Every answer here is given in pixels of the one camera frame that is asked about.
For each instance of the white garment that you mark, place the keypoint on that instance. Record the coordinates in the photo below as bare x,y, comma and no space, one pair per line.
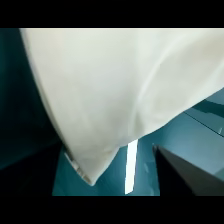
110,90

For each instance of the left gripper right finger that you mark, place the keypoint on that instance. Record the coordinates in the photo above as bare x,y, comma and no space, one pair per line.
186,176

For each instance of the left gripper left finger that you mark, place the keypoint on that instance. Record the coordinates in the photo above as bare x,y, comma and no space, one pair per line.
30,175

